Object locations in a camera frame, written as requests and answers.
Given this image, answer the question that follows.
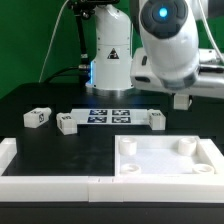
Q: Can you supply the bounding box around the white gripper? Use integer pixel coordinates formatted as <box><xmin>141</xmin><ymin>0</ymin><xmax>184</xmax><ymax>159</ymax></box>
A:
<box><xmin>130</xmin><ymin>48</ymin><xmax>224</xmax><ymax>99</ymax></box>

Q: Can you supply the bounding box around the white square tabletop part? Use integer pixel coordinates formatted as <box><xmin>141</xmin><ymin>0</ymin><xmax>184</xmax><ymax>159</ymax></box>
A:
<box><xmin>115</xmin><ymin>135</ymin><xmax>216</xmax><ymax>176</ymax></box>

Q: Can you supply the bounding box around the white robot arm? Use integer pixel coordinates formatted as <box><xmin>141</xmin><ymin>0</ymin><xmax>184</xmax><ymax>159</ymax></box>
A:
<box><xmin>86</xmin><ymin>0</ymin><xmax>224</xmax><ymax>99</ymax></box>

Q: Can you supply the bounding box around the white U-shaped fence frame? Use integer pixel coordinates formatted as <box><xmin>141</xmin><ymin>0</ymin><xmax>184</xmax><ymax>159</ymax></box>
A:
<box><xmin>0</xmin><ymin>138</ymin><xmax>224</xmax><ymax>203</ymax></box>

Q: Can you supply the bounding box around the white marker base plate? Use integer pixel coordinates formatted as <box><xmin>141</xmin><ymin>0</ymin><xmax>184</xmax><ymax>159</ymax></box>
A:
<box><xmin>71</xmin><ymin>109</ymin><xmax>148</xmax><ymax>125</ymax></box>

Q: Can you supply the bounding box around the black cable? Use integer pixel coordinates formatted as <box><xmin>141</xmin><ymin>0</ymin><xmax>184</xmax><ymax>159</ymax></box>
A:
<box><xmin>43</xmin><ymin>65</ymin><xmax>92</xmax><ymax>84</ymax></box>

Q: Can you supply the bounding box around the white cable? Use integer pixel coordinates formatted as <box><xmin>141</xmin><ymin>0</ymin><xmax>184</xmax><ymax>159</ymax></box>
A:
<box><xmin>38</xmin><ymin>3</ymin><xmax>68</xmax><ymax>84</ymax></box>

